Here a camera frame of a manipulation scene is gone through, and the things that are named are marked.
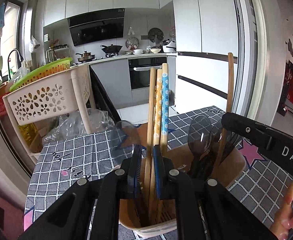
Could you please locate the small clear grey spoon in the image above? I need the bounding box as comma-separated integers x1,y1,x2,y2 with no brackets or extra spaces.
110,120,141,158

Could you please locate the yellow patterned chopstick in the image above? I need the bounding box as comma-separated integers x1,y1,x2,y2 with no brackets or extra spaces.
153,69,162,145

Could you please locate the shiny dark plastic spoon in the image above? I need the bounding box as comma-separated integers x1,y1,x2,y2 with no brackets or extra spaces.
188,114,212,177

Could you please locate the plain bamboo chopstick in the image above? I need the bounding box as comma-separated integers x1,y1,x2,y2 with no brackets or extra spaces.
215,52,235,168
143,67,157,205

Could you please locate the blue patterned chopstick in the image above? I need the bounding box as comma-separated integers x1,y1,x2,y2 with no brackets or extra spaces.
160,62,170,153

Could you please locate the kitchen faucet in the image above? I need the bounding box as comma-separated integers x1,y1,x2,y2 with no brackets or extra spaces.
7,48,25,81

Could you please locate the person right hand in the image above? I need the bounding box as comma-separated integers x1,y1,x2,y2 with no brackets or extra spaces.
270,181,293,240

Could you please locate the pink utensil holder caddy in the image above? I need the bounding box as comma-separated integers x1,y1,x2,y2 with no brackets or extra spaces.
119,149,250,239

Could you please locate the grey checkered tablecloth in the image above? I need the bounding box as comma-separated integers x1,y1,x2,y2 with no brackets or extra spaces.
23,105,293,240

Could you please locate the clear plastic bag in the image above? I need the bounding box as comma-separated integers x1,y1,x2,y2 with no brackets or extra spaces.
42,108,115,145

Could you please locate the beige perforated storage rack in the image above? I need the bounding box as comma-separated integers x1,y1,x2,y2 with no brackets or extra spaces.
3,63,96,163

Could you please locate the black built-in oven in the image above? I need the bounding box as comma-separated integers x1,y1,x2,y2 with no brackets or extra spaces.
128,57,167,90

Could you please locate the pink plastic stool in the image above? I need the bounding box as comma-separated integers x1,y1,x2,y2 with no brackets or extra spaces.
0,197,24,239

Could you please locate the black wok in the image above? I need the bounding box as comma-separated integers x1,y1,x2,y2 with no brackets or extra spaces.
101,44,122,54

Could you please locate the green plastic basket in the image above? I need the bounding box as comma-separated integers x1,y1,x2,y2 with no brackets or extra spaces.
9,57,73,92

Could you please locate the white refrigerator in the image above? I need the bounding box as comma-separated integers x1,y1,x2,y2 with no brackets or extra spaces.
173,0,239,113

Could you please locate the black range hood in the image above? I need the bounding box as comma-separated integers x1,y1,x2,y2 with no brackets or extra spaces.
67,8,125,46

